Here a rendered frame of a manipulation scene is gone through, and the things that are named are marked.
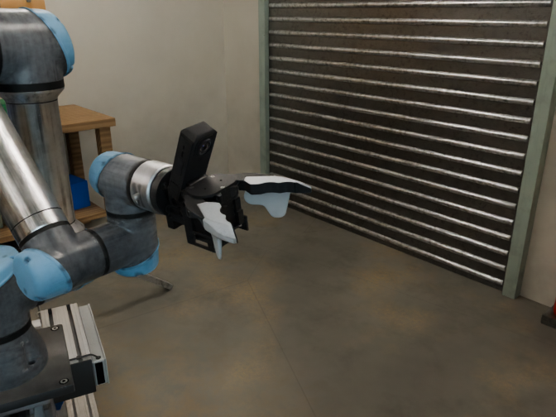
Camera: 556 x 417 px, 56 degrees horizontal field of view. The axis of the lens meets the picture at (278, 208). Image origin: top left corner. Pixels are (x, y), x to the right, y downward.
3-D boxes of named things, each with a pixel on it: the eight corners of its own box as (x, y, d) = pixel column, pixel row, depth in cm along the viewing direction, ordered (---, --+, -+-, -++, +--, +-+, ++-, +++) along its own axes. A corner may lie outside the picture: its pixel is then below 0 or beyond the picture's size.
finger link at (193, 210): (231, 225, 63) (218, 196, 70) (229, 212, 62) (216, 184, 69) (192, 233, 62) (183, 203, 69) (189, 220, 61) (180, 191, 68)
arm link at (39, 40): (11, 297, 104) (-50, 7, 85) (78, 270, 116) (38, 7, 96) (43, 318, 98) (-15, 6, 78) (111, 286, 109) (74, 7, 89)
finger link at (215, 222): (242, 275, 60) (227, 237, 68) (236, 231, 58) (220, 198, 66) (216, 281, 60) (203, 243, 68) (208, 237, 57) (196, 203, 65)
